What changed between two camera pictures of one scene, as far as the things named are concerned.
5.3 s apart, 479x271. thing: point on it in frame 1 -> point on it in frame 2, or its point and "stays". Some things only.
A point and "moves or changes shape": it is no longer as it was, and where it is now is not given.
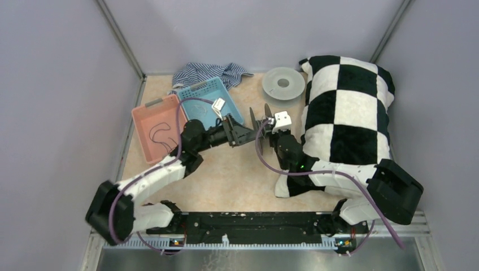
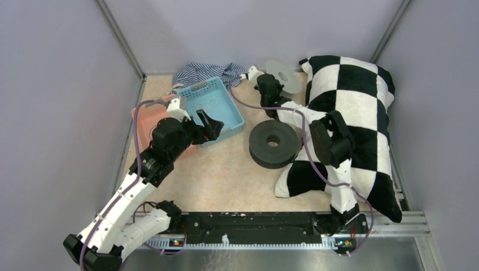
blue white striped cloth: [192, 74] stays
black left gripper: [237, 134] -> [210, 130]
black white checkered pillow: [345, 117] stays
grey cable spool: [283, 83] moves or changes shape
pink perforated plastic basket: [156, 123] stays
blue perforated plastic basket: [197, 101] stays
